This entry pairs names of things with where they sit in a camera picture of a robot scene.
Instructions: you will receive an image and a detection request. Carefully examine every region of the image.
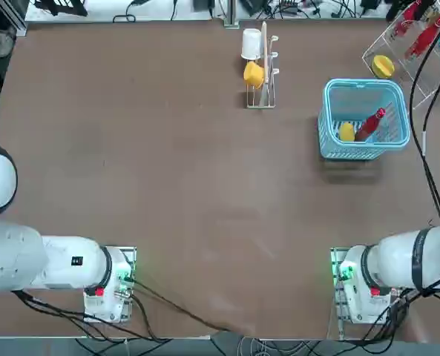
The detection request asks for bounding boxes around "yellow lemon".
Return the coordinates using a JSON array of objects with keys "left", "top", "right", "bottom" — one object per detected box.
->
[{"left": 338, "top": 121, "right": 355, "bottom": 142}]

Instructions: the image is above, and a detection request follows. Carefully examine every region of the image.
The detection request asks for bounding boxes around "blue plastic basket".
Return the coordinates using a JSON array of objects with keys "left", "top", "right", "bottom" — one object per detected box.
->
[{"left": 318, "top": 77, "right": 412, "bottom": 161}]

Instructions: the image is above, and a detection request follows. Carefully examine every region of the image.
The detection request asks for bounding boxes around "yellow star fruit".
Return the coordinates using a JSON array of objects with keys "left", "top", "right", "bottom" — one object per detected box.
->
[{"left": 371, "top": 54, "right": 395, "bottom": 79}]

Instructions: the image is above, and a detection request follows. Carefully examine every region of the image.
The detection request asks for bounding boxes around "clear acrylic rack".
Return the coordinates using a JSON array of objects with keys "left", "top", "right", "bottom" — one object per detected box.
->
[{"left": 361, "top": 0, "right": 440, "bottom": 111}]

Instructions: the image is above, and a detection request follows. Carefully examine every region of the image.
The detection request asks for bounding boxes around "yellow cup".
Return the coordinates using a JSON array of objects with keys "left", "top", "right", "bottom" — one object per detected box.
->
[{"left": 243, "top": 61, "right": 265, "bottom": 89}]

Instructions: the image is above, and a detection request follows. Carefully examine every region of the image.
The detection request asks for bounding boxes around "white cup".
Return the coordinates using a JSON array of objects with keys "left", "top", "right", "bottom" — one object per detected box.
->
[{"left": 240, "top": 28, "right": 262, "bottom": 60}]

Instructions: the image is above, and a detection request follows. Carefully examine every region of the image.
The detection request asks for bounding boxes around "person's shoe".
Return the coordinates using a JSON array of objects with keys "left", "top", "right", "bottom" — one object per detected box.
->
[{"left": 0, "top": 24, "right": 19, "bottom": 59}]

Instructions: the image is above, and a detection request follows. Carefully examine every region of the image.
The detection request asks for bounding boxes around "white wire cup rack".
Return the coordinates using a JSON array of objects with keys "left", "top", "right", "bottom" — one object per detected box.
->
[{"left": 246, "top": 21, "right": 280, "bottom": 109}]

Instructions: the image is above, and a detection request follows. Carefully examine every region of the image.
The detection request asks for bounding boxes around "black cable across table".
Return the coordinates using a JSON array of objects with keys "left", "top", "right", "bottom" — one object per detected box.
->
[{"left": 130, "top": 277, "right": 245, "bottom": 334}]

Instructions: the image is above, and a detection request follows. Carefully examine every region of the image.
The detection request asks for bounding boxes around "aluminium frame post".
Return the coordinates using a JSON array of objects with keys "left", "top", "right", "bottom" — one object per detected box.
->
[{"left": 224, "top": 0, "right": 240, "bottom": 28}]

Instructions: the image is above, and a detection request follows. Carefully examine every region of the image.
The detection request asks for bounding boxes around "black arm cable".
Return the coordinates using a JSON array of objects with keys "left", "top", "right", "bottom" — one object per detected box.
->
[{"left": 408, "top": 0, "right": 440, "bottom": 227}]

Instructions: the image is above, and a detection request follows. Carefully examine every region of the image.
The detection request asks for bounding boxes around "black cable bundle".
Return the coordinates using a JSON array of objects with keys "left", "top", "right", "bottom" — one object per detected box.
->
[{"left": 11, "top": 289, "right": 171, "bottom": 343}]

